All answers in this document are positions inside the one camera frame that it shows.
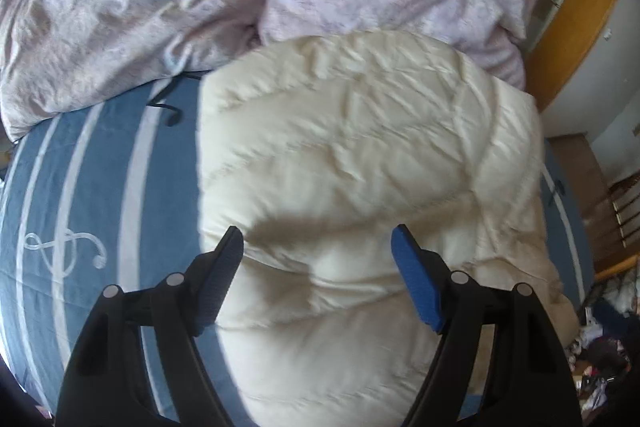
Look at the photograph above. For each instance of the wooden chair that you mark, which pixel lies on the wooden chair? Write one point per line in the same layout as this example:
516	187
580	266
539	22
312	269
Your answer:
620	217

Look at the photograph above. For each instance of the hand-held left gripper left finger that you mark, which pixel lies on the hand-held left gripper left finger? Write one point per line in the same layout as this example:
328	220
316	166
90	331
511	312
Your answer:
215	282

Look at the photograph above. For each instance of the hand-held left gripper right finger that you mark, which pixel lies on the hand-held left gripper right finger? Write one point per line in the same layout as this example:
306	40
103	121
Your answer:
417	277

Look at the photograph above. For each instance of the pile of mixed clothes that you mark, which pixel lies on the pile of mixed clothes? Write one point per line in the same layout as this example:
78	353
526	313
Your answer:
607	347

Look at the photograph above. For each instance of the white wall socket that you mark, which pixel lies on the white wall socket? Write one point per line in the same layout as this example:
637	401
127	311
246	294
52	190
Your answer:
608	35

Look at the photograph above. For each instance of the bed with blue striped sheet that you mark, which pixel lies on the bed with blue striped sheet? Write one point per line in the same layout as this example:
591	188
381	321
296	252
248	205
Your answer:
100	207

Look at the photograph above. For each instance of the cream quilted puffer jacket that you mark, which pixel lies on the cream quilted puffer jacket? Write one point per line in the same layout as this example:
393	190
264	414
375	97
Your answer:
360	187

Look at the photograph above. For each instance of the lilac floral duvet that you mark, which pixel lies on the lilac floral duvet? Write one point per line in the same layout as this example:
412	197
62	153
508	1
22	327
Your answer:
150	7

